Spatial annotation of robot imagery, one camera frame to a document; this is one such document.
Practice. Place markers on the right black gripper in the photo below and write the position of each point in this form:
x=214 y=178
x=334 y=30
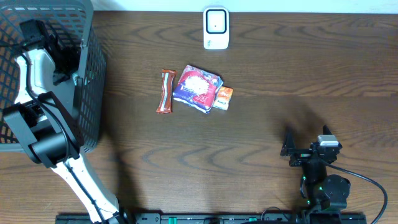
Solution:
x=289 y=149

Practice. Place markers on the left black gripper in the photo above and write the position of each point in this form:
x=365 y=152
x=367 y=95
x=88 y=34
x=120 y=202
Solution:
x=34 y=31

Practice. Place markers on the small orange snack packet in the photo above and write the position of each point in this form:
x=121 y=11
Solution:
x=223 y=98

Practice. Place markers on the brown orange candy bar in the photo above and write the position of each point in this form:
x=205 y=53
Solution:
x=165 y=105

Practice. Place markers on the red purple snack bag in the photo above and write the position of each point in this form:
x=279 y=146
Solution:
x=197 y=88

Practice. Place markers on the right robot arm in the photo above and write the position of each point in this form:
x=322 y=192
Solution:
x=326 y=195

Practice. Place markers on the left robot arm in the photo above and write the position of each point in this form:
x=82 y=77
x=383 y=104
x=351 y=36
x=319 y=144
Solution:
x=43 y=125

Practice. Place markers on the white barcode scanner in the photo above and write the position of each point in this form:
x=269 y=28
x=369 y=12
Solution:
x=215 y=28

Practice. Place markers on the grey plastic mesh basket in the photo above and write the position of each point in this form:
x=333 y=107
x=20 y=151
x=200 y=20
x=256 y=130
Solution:
x=71 y=22

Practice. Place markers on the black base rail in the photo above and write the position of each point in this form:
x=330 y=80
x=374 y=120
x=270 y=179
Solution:
x=149 y=218

